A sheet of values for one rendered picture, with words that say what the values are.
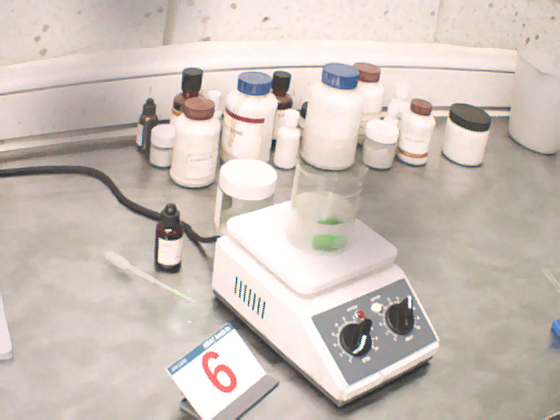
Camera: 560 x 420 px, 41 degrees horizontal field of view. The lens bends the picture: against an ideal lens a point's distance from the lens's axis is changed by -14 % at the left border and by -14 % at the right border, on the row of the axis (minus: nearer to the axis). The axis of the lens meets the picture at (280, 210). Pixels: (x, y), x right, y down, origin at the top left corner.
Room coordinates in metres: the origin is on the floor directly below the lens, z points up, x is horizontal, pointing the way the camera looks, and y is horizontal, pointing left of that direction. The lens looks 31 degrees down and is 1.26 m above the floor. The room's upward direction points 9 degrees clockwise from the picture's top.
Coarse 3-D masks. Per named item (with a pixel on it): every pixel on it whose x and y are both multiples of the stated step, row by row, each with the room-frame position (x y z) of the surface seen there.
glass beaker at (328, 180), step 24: (312, 144) 0.68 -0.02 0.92; (312, 168) 0.68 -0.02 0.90; (336, 168) 0.69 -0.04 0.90; (360, 168) 0.67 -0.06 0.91; (312, 192) 0.63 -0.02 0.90; (336, 192) 0.63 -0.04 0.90; (360, 192) 0.65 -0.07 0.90; (312, 216) 0.63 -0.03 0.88; (336, 216) 0.63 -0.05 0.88; (312, 240) 0.63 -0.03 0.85; (336, 240) 0.63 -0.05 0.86
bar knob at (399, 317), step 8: (408, 296) 0.61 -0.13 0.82; (400, 304) 0.61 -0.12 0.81; (408, 304) 0.60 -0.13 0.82; (392, 312) 0.60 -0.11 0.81; (400, 312) 0.60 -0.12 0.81; (408, 312) 0.60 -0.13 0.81; (392, 320) 0.60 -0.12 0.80; (400, 320) 0.59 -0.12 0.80; (408, 320) 0.59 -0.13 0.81; (392, 328) 0.59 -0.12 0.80; (400, 328) 0.59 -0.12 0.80; (408, 328) 0.58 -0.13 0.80
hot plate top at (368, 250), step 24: (240, 216) 0.67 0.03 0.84; (264, 216) 0.68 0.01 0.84; (288, 216) 0.69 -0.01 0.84; (240, 240) 0.64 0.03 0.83; (264, 240) 0.64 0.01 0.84; (288, 240) 0.65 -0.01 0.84; (360, 240) 0.66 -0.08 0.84; (384, 240) 0.67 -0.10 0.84; (264, 264) 0.62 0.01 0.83; (288, 264) 0.61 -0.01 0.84; (312, 264) 0.61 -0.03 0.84; (336, 264) 0.62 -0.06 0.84; (360, 264) 0.63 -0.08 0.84; (384, 264) 0.64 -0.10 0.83; (312, 288) 0.58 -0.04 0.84
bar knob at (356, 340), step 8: (368, 320) 0.57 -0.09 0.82; (344, 328) 0.57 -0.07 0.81; (352, 328) 0.57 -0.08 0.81; (360, 328) 0.56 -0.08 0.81; (368, 328) 0.56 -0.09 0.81; (344, 336) 0.56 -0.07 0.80; (352, 336) 0.56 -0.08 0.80; (360, 336) 0.55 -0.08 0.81; (368, 336) 0.56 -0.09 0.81; (344, 344) 0.55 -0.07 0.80; (352, 344) 0.55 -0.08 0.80; (360, 344) 0.55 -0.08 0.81; (368, 344) 0.56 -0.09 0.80; (352, 352) 0.55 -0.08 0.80; (360, 352) 0.55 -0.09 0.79
